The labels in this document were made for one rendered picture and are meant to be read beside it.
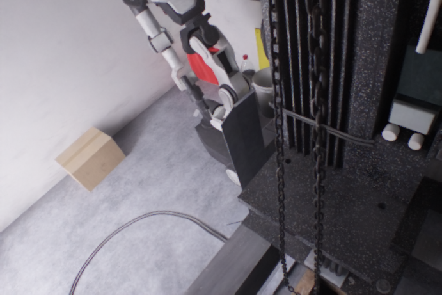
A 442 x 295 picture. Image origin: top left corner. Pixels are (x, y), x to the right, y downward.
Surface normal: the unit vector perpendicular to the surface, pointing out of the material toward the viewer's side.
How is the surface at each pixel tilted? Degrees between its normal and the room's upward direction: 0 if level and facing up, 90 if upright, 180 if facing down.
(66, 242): 0
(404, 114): 90
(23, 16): 90
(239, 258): 0
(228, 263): 0
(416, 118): 90
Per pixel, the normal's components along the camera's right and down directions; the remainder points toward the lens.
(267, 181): -0.22, -0.67
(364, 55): -0.63, 0.65
